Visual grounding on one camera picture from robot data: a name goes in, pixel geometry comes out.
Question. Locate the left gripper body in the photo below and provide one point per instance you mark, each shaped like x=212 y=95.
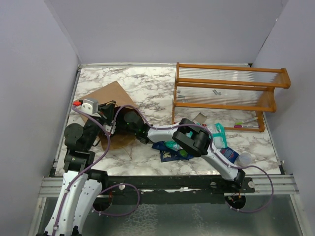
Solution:
x=107 y=117

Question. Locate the brown paper bag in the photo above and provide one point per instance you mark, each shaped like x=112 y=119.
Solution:
x=113 y=92

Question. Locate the teal snack packet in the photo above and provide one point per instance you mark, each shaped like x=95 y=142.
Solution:
x=218 y=133
x=173 y=145

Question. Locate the Kettle sea salt vinegar chips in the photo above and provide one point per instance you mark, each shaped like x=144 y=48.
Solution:
x=167 y=155

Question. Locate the blue white snack bag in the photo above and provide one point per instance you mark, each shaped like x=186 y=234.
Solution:
x=229 y=154

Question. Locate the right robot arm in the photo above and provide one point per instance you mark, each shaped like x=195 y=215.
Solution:
x=195 y=139

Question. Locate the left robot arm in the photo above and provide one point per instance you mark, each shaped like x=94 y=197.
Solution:
x=81 y=184

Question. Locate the staple strip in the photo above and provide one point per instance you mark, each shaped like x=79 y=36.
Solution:
x=181 y=97
x=216 y=92

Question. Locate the open small cardboard box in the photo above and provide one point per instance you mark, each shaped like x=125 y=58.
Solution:
x=200 y=119

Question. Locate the pink marker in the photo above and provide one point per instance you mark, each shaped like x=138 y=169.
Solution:
x=245 y=126

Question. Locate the wooden shelf rack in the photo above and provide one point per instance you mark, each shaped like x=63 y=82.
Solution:
x=241 y=88

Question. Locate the green marker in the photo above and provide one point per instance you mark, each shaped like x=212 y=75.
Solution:
x=246 y=121

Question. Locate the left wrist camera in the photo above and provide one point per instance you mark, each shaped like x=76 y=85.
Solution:
x=89 y=106

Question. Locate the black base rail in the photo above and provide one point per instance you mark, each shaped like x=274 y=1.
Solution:
x=161 y=190

